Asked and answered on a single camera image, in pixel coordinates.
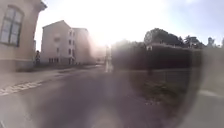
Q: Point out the grey asphalt road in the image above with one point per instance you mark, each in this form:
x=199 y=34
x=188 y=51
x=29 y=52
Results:
x=90 y=100

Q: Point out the grass verge with weeds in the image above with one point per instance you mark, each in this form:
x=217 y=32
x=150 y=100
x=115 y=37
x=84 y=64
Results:
x=163 y=88

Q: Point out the pale multi-storey building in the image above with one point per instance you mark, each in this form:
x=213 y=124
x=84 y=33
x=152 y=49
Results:
x=60 y=43

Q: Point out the pavement beside building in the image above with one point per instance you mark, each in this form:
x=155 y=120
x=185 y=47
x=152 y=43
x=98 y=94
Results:
x=23 y=77

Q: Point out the beige building with large window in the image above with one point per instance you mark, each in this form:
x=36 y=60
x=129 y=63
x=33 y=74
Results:
x=16 y=30

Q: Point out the light cobblestone kerb strip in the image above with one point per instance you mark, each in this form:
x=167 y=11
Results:
x=20 y=87

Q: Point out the row of trees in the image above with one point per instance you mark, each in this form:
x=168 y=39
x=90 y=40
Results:
x=166 y=37

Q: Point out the dark hedge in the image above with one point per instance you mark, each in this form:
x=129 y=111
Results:
x=160 y=56

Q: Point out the person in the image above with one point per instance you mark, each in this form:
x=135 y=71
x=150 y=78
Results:
x=37 y=57

